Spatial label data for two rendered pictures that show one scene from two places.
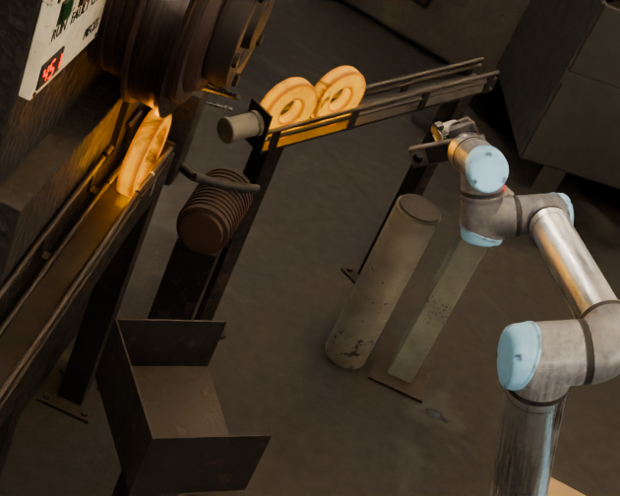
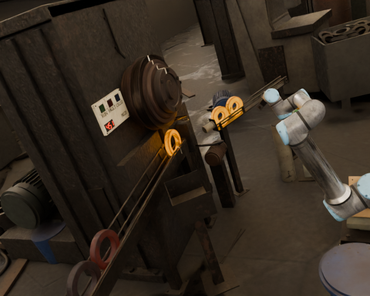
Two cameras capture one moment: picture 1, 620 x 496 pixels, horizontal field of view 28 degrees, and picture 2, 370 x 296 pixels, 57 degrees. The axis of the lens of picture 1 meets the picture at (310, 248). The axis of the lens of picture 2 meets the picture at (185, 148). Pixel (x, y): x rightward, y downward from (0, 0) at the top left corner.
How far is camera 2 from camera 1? 0.89 m
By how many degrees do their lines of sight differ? 28
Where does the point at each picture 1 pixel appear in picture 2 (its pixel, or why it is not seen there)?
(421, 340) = not seen: hidden behind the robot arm
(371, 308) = (283, 159)
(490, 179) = (273, 97)
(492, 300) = (337, 143)
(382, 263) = (277, 144)
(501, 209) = (283, 103)
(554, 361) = (291, 127)
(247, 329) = (256, 185)
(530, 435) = (307, 156)
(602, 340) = (303, 111)
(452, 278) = not seen: hidden behind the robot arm
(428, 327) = not seen: hidden behind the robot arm
